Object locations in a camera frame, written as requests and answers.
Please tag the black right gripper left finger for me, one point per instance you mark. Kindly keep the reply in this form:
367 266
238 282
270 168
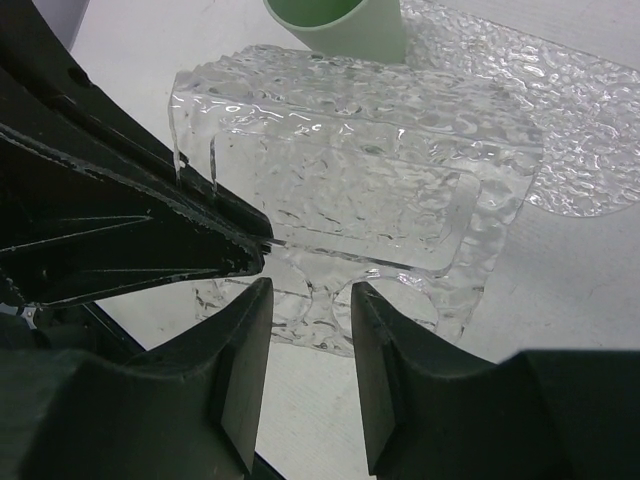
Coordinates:
188 409

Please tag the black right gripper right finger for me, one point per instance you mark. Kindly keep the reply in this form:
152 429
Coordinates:
433 411

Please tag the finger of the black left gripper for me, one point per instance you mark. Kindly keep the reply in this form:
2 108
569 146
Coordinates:
37 60
80 222

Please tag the small clear textured tray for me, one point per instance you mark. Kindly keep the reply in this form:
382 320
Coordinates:
405 179

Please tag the large clear textured tray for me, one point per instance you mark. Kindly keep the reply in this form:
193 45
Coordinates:
586 107

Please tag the green plastic cup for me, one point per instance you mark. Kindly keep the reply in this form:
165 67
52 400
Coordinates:
368 29

